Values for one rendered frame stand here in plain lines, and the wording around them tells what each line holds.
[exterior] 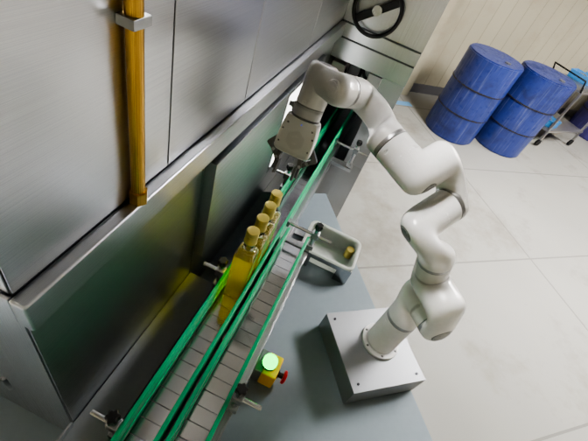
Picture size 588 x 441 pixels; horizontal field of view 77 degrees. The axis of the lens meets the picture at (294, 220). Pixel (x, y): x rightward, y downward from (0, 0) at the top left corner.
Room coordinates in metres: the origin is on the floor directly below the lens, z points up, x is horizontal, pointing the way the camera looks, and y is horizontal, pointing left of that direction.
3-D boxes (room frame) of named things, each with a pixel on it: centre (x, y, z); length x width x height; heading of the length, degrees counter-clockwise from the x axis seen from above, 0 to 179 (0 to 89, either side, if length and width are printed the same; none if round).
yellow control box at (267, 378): (0.49, -0.09, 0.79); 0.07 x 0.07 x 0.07; 85
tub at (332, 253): (1.03, -0.17, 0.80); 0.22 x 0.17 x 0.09; 85
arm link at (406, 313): (0.70, -0.42, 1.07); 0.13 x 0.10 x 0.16; 31
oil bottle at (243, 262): (0.65, 0.09, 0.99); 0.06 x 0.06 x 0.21; 85
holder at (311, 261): (1.04, -0.15, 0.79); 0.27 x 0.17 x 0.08; 85
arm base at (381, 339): (0.71, -0.42, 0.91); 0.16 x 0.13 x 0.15; 130
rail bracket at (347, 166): (1.57, -0.12, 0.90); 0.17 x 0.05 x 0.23; 85
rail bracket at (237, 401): (0.33, -0.06, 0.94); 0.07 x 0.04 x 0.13; 85
